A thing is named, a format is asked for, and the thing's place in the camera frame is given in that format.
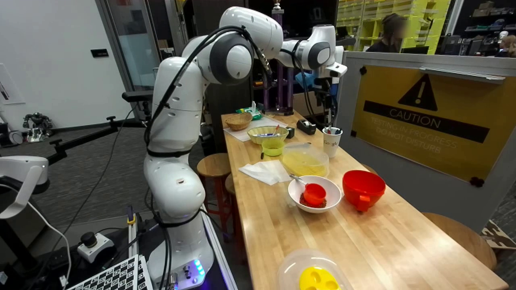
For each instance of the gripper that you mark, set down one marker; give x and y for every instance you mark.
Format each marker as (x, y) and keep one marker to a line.
(324, 85)

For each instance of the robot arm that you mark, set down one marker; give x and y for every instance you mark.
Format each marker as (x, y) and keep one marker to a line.
(177, 121)

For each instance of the yellow-green bowl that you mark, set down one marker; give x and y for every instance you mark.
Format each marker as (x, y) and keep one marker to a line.
(262, 139)

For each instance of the white bowl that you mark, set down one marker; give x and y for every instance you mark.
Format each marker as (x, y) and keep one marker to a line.
(332, 195)

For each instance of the black tape dispenser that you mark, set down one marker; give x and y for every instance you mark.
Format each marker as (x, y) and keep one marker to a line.
(306, 126)

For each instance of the white paper cup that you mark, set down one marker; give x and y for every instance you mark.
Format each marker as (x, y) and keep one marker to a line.
(331, 144)

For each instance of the small black box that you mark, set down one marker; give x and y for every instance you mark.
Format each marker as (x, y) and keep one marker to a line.
(290, 132)

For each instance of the red pen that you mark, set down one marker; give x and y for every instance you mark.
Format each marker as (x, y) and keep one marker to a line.
(276, 129)

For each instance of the clear plastic container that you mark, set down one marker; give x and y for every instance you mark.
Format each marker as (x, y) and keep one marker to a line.
(305, 160)

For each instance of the small green cup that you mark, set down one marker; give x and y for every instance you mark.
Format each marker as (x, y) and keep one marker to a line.
(273, 148)

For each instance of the blue pen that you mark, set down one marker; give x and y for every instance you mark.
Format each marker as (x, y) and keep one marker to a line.
(262, 135)

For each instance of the metal spoon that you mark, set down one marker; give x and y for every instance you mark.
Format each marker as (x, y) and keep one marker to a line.
(297, 178)

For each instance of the green wipes packet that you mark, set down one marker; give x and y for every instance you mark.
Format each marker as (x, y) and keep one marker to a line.
(252, 113)

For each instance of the orange measuring cup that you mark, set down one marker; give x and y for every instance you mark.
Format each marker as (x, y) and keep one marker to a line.
(314, 194)

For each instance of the white paper sheet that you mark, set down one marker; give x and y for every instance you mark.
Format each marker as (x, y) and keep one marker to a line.
(246, 135)

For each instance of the white napkin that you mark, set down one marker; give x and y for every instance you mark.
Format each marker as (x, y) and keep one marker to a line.
(266, 171)

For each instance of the wicker basket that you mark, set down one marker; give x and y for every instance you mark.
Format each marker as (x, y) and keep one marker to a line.
(238, 121)

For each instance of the person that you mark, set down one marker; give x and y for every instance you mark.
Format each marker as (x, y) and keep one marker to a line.
(508, 45)
(391, 34)

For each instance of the partition with caution sign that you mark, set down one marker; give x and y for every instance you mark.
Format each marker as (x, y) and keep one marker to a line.
(427, 133)

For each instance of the yellow shelf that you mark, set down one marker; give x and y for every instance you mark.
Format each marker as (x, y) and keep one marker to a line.
(387, 20)

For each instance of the round wooden stool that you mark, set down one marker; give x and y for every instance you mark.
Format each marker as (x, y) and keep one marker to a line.
(463, 239)
(215, 167)

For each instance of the clear plastic lid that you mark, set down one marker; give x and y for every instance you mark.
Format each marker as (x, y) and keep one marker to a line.
(288, 270)

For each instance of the yellow plastic tray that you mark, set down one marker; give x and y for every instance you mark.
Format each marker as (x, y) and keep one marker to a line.
(318, 280)

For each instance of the glass door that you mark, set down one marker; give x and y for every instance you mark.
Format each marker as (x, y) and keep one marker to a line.
(135, 44)

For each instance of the yellow clamp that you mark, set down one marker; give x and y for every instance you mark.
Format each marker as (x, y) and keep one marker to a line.
(131, 217)

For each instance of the checkerboard calibration board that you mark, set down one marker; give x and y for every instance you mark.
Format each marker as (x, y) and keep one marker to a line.
(117, 278)

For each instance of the emergency stop button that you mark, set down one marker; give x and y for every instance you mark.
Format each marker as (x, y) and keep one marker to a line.
(93, 244)

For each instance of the small toy robot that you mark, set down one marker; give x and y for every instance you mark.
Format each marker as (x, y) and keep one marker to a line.
(37, 125)

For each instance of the white headset device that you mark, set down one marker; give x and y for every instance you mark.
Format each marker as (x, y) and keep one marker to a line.
(22, 177)

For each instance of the black wall plate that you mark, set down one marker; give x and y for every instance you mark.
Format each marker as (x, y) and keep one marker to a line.
(99, 52)

